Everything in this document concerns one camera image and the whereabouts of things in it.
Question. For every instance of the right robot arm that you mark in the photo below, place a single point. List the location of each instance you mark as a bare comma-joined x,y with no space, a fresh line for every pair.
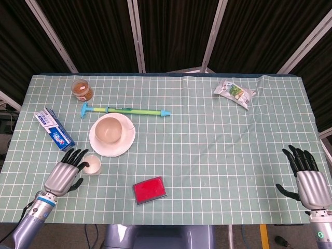
320,228

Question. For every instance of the green checkered tablecloth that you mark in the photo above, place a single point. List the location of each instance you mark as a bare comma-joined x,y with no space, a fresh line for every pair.
194,155

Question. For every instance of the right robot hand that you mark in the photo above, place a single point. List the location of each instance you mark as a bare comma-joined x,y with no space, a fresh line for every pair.
308,179

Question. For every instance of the silver and green snack bag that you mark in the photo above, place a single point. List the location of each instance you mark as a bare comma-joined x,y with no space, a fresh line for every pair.
234,93

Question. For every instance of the robot torso base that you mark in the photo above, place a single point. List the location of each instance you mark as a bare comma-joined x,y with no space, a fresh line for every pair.
158,236

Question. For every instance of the beige bowl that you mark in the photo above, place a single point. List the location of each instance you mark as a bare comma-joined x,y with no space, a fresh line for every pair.
109,131

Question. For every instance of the blue and white toothpaste box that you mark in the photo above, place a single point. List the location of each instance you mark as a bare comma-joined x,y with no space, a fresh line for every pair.
55,131

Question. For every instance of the white paper plate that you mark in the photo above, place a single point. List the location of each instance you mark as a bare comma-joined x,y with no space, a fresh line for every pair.
124,145

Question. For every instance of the green and blue water pump toy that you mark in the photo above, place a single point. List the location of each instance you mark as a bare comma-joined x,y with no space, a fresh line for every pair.
135,111

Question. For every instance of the white partition frame post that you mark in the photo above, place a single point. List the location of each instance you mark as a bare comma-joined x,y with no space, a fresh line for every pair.
136,36
211,39
303,46
52,36

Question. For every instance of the white paper cup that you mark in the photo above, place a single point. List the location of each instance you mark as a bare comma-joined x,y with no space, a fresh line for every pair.
93,166

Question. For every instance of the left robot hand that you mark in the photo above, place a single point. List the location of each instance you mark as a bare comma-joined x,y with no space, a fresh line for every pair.
62,175

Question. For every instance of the red ink pad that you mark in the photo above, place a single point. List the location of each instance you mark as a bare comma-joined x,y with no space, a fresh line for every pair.
150,191

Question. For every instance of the clear plastic jar with snacks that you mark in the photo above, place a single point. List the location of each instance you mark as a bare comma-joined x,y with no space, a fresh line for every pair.
83,90

